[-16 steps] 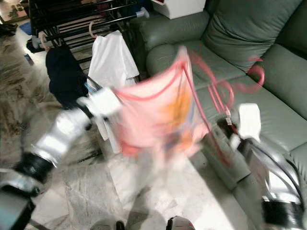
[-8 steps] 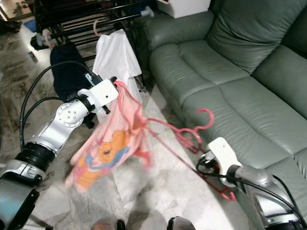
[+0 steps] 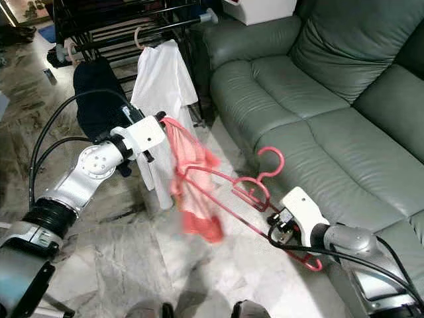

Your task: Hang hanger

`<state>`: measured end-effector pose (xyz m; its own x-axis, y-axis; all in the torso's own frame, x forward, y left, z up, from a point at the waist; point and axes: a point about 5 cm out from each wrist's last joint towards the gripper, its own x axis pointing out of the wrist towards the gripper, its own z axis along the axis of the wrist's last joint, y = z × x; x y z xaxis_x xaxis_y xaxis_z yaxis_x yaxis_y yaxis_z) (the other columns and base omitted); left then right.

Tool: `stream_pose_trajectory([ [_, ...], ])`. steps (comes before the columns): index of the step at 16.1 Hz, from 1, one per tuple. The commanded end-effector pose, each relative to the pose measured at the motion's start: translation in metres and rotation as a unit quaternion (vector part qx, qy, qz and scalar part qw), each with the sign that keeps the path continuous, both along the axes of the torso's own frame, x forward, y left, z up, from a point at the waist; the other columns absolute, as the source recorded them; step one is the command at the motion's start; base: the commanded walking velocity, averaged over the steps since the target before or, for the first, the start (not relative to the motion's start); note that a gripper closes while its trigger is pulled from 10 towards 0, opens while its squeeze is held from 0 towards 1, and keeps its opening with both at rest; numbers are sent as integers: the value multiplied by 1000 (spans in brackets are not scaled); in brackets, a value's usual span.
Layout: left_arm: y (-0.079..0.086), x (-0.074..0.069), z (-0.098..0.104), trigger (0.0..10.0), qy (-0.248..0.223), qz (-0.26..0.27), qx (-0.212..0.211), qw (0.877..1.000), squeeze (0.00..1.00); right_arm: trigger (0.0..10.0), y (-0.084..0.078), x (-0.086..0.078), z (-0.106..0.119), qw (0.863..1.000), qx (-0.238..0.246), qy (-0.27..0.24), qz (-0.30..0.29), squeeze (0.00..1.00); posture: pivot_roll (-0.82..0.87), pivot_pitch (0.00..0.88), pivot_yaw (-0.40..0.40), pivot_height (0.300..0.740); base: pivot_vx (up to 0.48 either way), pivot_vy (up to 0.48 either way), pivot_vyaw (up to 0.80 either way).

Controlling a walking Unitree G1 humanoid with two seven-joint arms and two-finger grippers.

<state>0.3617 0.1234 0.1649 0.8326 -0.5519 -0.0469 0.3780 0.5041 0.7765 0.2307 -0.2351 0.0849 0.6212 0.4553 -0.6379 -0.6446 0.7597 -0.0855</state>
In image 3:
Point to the grey-green leather sofa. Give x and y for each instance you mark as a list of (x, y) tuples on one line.
[(338, 93)]

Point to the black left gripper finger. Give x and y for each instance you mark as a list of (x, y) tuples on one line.
[(161, 116)]

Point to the grey left robot leg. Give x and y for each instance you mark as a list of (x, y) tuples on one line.
[(149, 312)]

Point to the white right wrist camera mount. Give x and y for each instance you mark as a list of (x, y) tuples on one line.
[(301, 205)]

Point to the white shirt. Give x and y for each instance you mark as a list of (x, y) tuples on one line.
[(162, 79)]

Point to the black metal drying rack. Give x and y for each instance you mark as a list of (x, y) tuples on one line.
[(179, 24)]

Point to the blue floor mat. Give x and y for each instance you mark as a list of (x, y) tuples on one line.
[(45, 32)]

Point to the grey robot leg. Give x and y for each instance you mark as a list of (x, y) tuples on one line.
[(252, 311), (149, 312)]

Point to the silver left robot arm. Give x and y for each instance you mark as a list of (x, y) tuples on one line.
[(99, 165)]

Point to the dark cloth heap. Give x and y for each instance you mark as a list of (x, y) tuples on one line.
[(16, 36)]

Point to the black garment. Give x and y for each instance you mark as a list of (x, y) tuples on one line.
[(99, 89)]

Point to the grey right robot leg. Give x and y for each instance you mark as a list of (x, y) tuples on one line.
[(252, 311)]

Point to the pink cartoon print garment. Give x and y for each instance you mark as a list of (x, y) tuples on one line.
[(192, 159)]

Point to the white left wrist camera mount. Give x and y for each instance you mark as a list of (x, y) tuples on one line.
[(144, 136)]

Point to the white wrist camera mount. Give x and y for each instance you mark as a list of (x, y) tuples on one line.
[(144, 136), (301, 205)]

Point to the white box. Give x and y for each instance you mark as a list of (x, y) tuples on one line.
[(262, 10)]

